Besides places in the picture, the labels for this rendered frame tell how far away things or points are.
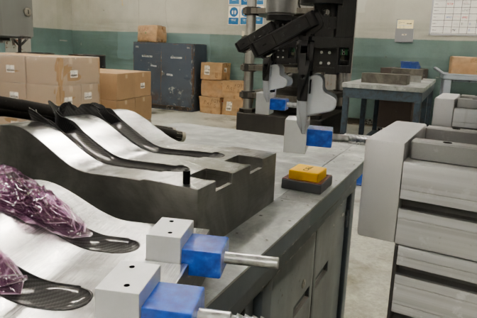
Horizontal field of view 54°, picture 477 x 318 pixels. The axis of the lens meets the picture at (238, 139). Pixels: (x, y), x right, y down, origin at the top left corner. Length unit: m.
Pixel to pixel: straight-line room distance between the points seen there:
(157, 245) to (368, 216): 0.20
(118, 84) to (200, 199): 4.80
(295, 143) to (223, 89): 6.82
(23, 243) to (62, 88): 4.13
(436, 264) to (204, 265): 0.21
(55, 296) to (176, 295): 0.11
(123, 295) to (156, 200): 0.27
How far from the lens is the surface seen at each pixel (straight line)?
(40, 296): 0.45
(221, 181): 0.68
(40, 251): 0.50
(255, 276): 0.63
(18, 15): 1.48
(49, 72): 4.63
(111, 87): 5.38
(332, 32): 0.74
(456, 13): 7.10
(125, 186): 0.66
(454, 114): 0.90
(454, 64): 6.49
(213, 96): 7.64
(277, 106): 1.17
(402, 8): 7.16
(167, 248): 0.47
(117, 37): 9.24
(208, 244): 0.48
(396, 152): 0.41
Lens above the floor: 1.06
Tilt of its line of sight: 11 degrees down
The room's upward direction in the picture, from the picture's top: 2 degrees clockwise
